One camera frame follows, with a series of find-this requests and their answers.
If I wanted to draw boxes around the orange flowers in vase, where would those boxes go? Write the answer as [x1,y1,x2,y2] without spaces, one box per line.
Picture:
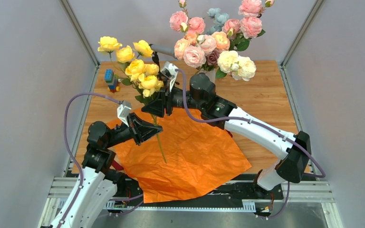
[205,30,232,73]

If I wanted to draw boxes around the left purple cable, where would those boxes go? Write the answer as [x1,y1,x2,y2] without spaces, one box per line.
[56,92,122,228]

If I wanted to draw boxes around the peach rose flower stem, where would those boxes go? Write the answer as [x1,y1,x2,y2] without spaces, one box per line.
[174,22,199,60]

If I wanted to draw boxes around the yellow rose flower stem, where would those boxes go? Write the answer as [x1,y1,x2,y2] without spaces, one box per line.
[97,36,168,164]

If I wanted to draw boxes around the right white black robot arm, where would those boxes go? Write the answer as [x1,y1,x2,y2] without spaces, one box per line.
[142,73,311,199]

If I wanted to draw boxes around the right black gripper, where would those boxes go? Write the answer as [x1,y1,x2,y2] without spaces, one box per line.
[142,78,205,117]

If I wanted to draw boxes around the pale pink rose stem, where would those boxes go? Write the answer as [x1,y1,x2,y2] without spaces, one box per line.
[182,35,216,68]

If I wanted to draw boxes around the pink white peony stem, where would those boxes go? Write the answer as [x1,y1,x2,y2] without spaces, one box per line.
[217,50,257,81]

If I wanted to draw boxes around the white ribbed vase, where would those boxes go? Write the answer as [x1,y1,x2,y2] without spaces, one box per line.
[200,69,216,84]

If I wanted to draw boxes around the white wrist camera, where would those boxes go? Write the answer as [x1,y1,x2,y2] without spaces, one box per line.
[161,61,179,91]
[117,101,132,126]

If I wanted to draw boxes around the colourful toy block train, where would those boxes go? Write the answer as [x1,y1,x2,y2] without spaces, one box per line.
[104,69,120,93]

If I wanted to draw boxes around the silver microphone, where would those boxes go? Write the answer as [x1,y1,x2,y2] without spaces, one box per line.
[149,44,177,59]

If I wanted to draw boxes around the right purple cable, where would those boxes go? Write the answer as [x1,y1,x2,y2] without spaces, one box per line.
[175,68,327,220]

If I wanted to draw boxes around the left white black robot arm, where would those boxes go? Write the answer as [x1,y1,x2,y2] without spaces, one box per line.
[49,113,163,228]

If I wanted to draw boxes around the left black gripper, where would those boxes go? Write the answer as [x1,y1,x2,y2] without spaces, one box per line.
[106,112,163,148]

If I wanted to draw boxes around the orange yellow wrapping paper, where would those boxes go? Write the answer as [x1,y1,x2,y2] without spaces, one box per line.
[114,108,251,203]

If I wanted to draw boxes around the pink rose flower stem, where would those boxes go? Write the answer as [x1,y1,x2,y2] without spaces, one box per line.
[169,0,205,34]

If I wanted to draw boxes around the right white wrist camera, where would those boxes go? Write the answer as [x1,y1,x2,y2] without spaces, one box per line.
[161,61,179,91]

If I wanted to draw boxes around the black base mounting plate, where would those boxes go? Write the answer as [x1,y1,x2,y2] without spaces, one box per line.
[106,173,284,209]

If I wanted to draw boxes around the purple cable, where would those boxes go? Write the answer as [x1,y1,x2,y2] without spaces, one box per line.
[56,92,122,228]
[175,68,327,220]

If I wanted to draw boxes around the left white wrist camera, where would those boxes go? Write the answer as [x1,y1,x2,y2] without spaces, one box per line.
[117,101,132,126]

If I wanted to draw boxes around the light blue flower stem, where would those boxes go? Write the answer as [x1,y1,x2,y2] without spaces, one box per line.
[206,8,230,35]

